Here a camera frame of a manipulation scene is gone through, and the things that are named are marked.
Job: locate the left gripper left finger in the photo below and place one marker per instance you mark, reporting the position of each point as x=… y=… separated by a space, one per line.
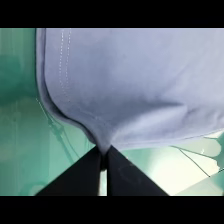
x=80 y=180

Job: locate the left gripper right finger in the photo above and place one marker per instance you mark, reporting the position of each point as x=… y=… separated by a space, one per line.
x=130 y=180

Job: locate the light blue shirt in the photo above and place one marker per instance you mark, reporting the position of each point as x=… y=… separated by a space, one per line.
x=133 y=86

